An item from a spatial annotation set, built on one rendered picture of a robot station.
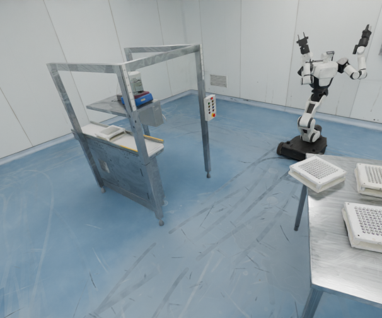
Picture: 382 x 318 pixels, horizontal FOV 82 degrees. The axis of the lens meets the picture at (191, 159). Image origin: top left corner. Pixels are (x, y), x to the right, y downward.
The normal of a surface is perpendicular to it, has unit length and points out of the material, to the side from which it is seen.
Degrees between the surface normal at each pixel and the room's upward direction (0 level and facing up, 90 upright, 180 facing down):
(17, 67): 90
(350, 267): 0
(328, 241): 0
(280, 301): 0
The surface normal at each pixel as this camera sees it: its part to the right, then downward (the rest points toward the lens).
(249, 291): -0.11, -0.84
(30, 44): 0.68, 0.33
